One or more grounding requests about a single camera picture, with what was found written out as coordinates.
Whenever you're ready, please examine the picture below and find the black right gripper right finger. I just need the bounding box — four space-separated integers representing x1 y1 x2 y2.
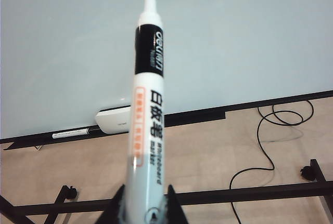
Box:
162 184 188 224

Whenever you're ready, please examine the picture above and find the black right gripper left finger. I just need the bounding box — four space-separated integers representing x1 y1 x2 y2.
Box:
97 185 127 224

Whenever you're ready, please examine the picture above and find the capped white whiteboard marker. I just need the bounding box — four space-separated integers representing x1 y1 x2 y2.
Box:
52 127 91 140

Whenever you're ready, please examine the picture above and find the white whiteboard eraser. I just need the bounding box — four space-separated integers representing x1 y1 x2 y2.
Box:
94 105 131 135

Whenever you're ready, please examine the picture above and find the large white glass whiteboard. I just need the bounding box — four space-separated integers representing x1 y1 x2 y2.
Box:
0 0 333 140

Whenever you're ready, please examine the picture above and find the black caster wheel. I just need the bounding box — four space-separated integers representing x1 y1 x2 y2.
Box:
299 165 317 182
65 185 78 200

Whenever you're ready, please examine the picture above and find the black floor cable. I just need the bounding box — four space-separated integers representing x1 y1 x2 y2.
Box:
229 98 315 224

